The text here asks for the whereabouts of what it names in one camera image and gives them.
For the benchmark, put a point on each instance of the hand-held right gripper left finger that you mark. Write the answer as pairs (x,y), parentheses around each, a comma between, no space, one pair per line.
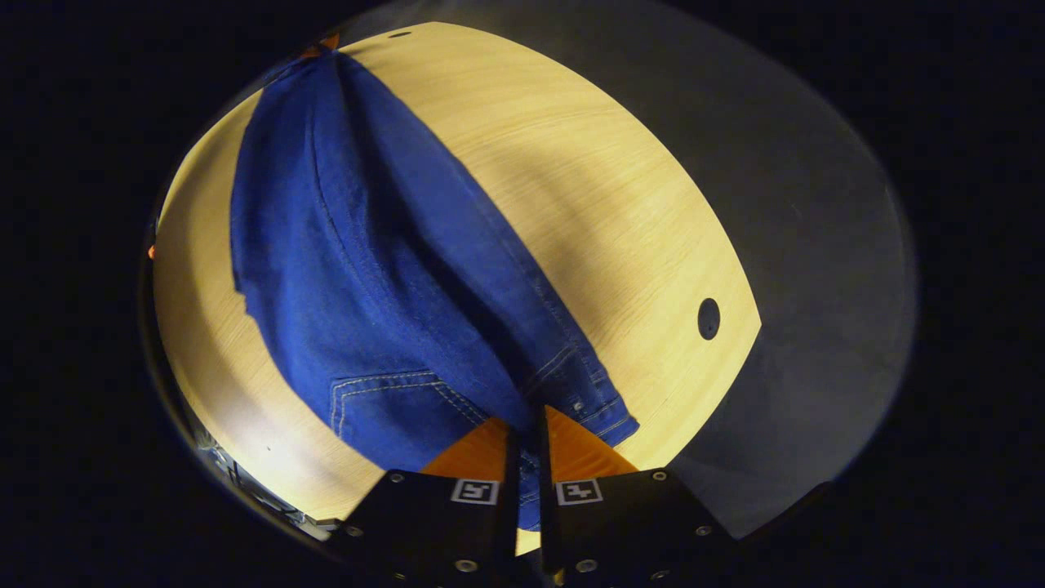
(424,523)

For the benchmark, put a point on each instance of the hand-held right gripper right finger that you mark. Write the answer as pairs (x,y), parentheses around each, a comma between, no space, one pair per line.
(637,523)

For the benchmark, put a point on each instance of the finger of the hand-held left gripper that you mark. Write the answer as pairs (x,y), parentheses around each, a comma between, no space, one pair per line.
(322,45)

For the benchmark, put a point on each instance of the blue jeans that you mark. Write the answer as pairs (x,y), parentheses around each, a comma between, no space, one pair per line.
(367,269)

